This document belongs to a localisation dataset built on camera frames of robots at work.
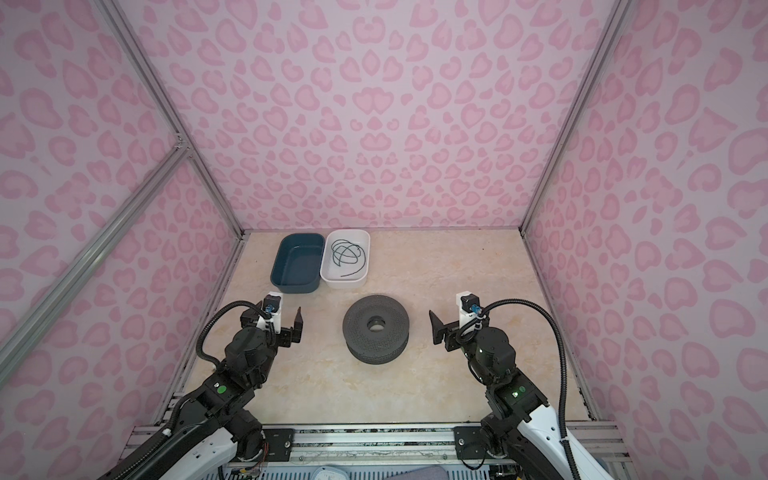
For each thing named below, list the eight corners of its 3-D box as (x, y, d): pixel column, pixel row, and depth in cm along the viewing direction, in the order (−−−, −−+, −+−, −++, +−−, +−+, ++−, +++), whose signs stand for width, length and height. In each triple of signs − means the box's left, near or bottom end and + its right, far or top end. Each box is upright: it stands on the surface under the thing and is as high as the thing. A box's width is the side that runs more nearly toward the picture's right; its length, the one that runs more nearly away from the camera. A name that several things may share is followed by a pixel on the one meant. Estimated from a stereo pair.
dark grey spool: (342, 364, 88) (339, 355, 83) (349, 306, 101) (346, 295, 96) (408, 364, 88) (409, 355, 83) (407, 306, 101) (407, 295, 96)
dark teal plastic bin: (273, 293, 106) (266, 281, 100) (288, 246, 120) (282, 233, 114) (321, 293, 105) (317, 281, 100) (330, 246, 120) (327, 233, 114)
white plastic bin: (320, 289, 105) (316, 278, 100) (329, 240, 120) (326, 229, 115) (368, 288, 105) (367, 278, 100) (371, 240, 120) (370, 229, 115)
